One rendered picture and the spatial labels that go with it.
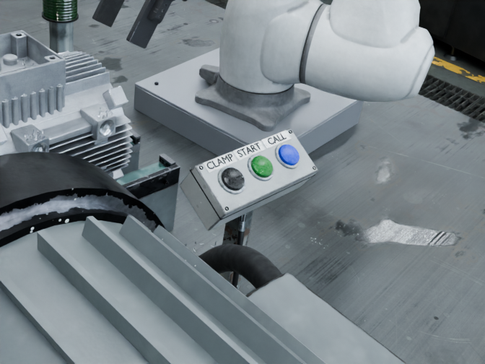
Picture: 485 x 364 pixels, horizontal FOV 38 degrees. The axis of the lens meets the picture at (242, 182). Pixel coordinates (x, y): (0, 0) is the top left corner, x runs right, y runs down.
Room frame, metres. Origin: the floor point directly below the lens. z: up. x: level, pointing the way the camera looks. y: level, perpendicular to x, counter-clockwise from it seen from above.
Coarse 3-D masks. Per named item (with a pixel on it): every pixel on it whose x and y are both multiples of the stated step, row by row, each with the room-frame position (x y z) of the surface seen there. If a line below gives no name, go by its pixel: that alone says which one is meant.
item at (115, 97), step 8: (112, 88) 0.84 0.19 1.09; (120, 88) 0.84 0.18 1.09; (104, 96) 0.84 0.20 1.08; (112, 96) 0.83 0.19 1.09; (120, 96) 0.83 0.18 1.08; (112, 104) 0.82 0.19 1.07; (120, 104) 0.83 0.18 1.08; (0, 128) 0.70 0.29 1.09; (0, 136) 0.70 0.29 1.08; (0, 144) 0.70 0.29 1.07; (120, 176) 0.83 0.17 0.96
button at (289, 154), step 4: (284, 144) 0.79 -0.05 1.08; (288, 144) 0.79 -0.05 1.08; (280, 148) 0.78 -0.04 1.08; (284, 148) 0.79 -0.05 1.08; (288, 148) 0.79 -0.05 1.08; (292, 148) 0.79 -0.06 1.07; (280, 152) 0.78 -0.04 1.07; (284, 152) 0.78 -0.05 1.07; (288, 152) 0.78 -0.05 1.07; (292, 152) 0.79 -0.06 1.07; (296, 152) 0.79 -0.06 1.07; (280, 156) 0.77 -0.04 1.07; (284, 156) 0.77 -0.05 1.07; (288, 156) 0.78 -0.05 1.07; (292, 156) 0.78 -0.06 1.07; (296, 156) 0.78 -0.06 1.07; (284, 160) 0.77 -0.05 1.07; (288, 160) 0.77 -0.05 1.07; (292, 160) 0.77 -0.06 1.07; (296, 160) 0.78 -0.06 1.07; (288, 164) 0.77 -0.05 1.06; (292, 164) 0.77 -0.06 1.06
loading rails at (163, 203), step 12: (132, 132) 1.00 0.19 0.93; (132, 144) 0.98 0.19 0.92; (132, 156) 0.98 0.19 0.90; (132, 168) 0.98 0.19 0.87; (144, 168) 0.92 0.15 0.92; (156, 168) 0.92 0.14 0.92; (168, 168) 0.91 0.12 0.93; (120, 180) 0.87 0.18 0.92; (132, 180) 0.88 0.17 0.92; (144, 180) 0.87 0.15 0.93; (156, 180) 0.89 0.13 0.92; (168, 180) 0.91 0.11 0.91; (132, 192) 0.85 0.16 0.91; (144, 192) 0.87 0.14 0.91; (156, 192) 0.89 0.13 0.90; (168, 192) 0.91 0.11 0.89; (156, 204) 0.89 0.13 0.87; (168, 204) 0.91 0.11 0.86; (168, 216) 0.91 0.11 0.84; (168, 228) 0.91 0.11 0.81
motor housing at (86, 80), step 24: (72, 72) 0.84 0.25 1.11; (96, 72) 0.85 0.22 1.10; (72, 96) 0.81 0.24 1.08; (96, 96) 0.83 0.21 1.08; (48, 120) 0.76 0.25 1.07; (72, 120) 0.78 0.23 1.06; (120, 120) 0.82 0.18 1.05; (72, 144) 0.76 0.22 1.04; (96, 144) 0.78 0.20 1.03; (120, 144) 0.81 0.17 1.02; (120, 168) 0.82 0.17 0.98
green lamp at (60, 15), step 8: (48, 0) 1.15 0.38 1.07; (56, 0) 1.15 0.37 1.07; (64, 0) 1.16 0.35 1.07; (72, 0) 1.17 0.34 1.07; (48, 8) 1.15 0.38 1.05; (56, 8) 1.15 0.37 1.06; (64, 8) 1.16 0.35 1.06; (72, 8) 1.17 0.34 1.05; (48, 16) 1.15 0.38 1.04; (56, 16) 1.15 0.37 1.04; (64, 16) 1.15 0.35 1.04; (72, 16) 1.17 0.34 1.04
